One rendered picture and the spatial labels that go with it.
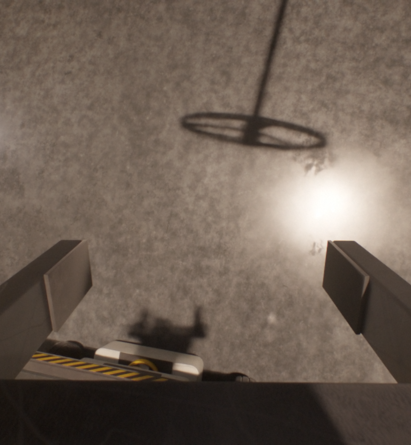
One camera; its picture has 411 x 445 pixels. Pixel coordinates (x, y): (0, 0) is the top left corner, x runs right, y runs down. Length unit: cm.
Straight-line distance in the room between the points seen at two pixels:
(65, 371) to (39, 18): 113
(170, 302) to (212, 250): 19
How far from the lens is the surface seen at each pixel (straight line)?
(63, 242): 17
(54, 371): 71
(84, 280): 17
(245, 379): 84
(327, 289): 17
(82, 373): 68
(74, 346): 97
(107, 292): 99
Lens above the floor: 89
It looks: 79 degrees down
